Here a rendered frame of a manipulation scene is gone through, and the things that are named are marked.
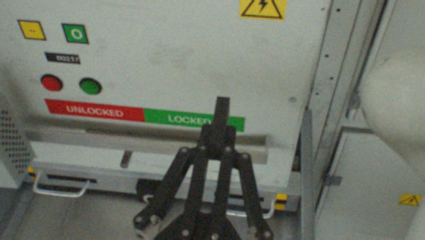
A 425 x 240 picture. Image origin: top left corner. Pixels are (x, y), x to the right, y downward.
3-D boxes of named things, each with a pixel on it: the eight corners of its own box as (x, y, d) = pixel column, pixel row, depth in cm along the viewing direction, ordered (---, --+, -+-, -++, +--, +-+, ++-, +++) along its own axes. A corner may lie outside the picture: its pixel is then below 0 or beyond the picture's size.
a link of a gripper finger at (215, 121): (215, 161, 46) (209, 160, 46) (223, 114, 51) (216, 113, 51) (215, 143, 44) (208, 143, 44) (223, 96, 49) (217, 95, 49)
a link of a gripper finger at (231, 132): (220, 161, 43) (250, 165, 43) (226, 124, 47) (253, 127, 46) (220, 170, 44) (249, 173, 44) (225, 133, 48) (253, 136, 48)
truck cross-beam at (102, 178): (296, 212, 82) (300, 194, 77) (23, 181, 86) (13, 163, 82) (296, 189, 85) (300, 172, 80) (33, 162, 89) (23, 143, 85)
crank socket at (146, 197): (168, 208, 81) (166, 194, 78) (137, 205, 82) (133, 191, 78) (171, 196, 83) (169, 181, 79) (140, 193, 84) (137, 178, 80)
